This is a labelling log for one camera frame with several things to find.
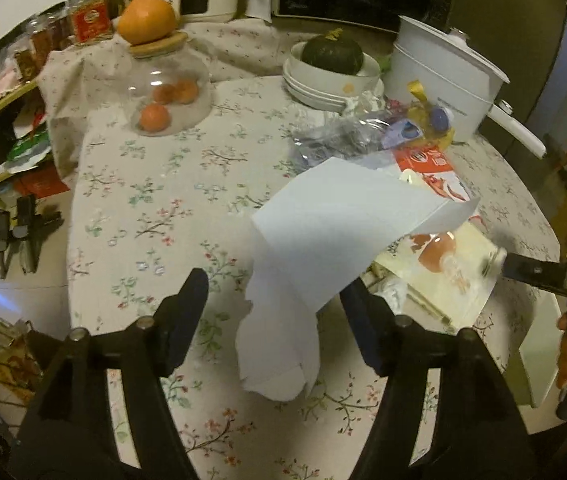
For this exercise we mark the floral cabinet cloth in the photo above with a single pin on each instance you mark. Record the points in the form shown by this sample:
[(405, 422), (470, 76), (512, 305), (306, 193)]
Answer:
[(243, 50)]

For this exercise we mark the black electric device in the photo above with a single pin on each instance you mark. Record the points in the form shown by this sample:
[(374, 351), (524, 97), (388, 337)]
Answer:
[(33, 230)]

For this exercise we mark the large orange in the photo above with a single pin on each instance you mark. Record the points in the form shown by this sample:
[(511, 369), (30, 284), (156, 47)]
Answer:
[(147, 19)]

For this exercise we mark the white electric pot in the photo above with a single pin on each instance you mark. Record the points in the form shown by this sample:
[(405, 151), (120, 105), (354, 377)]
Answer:
[(438, 70)]

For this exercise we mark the red white printed carton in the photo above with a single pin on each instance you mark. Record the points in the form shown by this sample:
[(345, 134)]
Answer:
[(428, 160)]

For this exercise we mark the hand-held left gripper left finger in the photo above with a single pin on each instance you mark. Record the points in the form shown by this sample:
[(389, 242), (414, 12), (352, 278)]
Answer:
[(183, 332)]

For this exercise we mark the green pumpkin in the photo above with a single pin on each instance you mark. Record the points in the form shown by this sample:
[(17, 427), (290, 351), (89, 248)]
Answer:
[(332, 55)]

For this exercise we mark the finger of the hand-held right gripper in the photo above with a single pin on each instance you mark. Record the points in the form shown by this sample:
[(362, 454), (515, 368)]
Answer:
[(528, 271)]

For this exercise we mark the wooden jar lid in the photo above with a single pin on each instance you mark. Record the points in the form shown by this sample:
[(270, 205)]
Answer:
[(161, 46)]

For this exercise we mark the stack of white bowls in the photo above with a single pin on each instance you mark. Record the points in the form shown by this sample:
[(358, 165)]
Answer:
[(313, 87)]

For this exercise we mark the white trash bin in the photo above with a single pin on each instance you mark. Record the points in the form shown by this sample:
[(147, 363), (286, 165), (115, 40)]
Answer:
[(538, 360)]

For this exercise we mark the blue purple wrapper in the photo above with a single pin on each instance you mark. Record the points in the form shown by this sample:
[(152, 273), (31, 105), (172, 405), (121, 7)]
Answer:
[(403, 132)]

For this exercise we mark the dark spice jar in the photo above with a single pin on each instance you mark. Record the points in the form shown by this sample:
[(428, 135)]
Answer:
[(45, 40)]

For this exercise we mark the grey refrigerator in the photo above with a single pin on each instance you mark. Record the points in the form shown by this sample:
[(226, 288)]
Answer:
[(523, 10)]

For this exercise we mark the clear plastic wrapper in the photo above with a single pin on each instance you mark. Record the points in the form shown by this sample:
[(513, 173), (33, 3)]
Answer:
[(333, 140)]

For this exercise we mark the small orange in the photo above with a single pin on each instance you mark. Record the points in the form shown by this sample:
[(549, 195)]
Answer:
[(155, 117), (164, 94), (186, 91)]

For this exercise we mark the red label glass jar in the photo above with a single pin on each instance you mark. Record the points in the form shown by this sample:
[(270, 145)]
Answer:
[(90, 20)]

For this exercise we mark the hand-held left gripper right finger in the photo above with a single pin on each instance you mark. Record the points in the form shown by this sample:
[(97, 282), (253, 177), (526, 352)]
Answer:
[(366, 332)]

